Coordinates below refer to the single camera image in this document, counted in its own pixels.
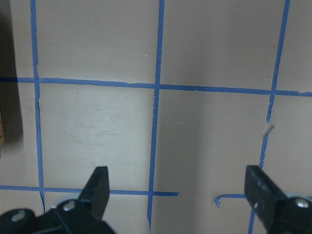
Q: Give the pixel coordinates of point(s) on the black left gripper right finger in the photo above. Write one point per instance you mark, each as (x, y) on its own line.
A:
(263, 195)

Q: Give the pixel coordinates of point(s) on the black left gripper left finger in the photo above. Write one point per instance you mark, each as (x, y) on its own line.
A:
(95, 194)

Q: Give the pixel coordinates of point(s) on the brown wicker basket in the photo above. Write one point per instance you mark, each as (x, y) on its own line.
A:
(1, 134)

